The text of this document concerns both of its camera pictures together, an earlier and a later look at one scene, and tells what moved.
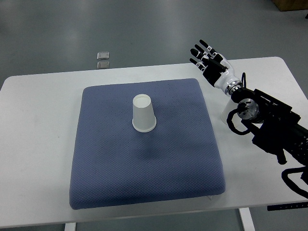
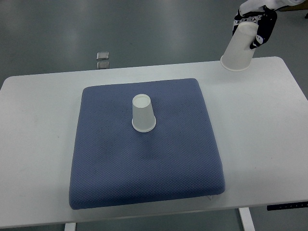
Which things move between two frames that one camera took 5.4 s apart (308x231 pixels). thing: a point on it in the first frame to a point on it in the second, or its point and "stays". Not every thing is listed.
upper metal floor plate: x=103 y=55 stays
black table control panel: x=287 y=206 stays
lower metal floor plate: x=103 y=65 stays
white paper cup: x=230 y=106 to x=238 y=55
